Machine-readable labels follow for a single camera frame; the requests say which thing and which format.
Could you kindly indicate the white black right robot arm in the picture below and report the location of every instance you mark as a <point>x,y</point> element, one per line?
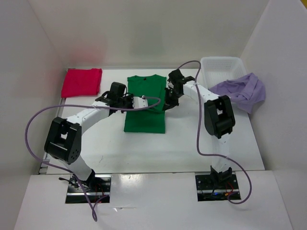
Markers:
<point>217,111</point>

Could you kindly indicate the white plastic basket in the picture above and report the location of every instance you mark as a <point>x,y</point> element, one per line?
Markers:
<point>218,69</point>

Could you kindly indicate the green t shirt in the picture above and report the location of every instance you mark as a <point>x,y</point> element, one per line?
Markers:
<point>151,120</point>

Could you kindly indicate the red t shirt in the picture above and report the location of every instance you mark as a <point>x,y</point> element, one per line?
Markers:
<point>81,82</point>

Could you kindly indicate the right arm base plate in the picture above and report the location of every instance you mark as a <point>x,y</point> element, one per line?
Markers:
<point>207,191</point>

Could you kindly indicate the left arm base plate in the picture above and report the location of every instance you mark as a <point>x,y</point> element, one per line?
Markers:
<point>100,192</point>

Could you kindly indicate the lavender t shirt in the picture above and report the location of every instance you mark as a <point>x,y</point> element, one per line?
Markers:
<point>244,91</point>

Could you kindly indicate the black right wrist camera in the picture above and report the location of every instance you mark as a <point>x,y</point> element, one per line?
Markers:
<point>176,77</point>

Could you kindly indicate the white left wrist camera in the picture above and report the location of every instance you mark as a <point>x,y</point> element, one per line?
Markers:
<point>140,102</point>

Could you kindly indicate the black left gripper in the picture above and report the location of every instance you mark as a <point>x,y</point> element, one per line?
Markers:
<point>130,97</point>

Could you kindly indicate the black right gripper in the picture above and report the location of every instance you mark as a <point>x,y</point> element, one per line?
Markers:
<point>169,104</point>

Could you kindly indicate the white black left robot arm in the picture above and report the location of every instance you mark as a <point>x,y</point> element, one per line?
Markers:
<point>65,134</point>

